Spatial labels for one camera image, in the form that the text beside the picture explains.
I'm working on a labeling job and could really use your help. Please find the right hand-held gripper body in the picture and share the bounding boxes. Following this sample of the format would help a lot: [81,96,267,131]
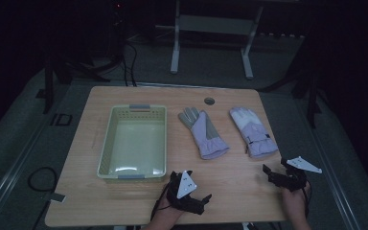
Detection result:
[267,155,323,193]

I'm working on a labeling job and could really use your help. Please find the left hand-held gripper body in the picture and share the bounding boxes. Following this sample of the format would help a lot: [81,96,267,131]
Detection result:
[166,170,206,216]

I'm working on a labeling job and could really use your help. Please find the purple and white glove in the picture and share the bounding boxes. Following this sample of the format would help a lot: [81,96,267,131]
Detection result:
[229,106,280,159]

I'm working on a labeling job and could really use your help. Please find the purple glove with grey palm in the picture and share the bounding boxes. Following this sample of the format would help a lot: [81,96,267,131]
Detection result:
[177,106,231,161]

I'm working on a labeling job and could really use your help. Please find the pale green plastic basket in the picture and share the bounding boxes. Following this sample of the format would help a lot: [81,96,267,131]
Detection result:
[96,103,168,181]

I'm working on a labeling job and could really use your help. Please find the person's right hand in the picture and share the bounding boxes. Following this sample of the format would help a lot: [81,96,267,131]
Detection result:
[281,182,311,221]

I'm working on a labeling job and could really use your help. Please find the person's left hand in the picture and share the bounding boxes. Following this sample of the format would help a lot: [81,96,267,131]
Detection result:
[151,191,186,226]

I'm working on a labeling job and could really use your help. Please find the dark metal stand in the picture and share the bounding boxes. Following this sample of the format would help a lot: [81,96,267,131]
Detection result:
[258,28,329,129]

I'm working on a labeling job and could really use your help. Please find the grey tape piece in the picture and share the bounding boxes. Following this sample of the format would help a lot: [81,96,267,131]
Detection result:
[42,192,67,204]

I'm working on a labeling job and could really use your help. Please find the black tripod stand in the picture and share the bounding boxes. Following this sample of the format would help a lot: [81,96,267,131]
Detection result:
[35,47,124,115]

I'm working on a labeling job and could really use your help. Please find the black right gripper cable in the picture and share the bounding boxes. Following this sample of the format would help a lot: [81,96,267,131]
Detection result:
[304,179,313,219]

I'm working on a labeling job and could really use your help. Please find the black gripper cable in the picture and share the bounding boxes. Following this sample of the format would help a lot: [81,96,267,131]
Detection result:
[149,182,173,222]
[304,179,313,219]

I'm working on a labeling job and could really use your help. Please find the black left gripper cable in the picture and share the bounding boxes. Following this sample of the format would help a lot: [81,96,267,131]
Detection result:
[149,182,173,222]

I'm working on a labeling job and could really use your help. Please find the black hanging cables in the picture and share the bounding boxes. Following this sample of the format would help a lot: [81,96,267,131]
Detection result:
[120,39,139,88]

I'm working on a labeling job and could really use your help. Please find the white metal stand frame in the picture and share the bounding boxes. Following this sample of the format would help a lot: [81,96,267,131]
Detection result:
[154,0,265,81]

